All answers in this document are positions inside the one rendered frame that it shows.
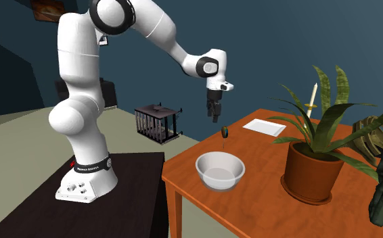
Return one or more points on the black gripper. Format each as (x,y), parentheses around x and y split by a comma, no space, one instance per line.
(214,98)

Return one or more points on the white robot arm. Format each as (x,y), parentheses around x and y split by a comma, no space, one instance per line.
(79,66)

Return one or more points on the white rectangular plate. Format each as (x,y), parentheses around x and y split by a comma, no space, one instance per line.
(264,127)

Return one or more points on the white bowl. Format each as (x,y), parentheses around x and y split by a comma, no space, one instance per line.
(220,170)

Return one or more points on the white candle with gold holder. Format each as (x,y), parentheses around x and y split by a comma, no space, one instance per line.
(311,100)

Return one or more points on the orange wooden table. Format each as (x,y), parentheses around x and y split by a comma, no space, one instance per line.
(260,204)

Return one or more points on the green plant in terracotta pot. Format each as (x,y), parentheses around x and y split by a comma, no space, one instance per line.
(312,171)

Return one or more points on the black robot stand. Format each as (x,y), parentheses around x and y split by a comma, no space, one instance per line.
(112,211)

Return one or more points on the olive twisted sculpture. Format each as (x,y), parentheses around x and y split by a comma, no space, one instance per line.
(371,138)

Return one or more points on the brown wall picture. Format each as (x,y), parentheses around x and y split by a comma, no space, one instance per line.
(48,10)

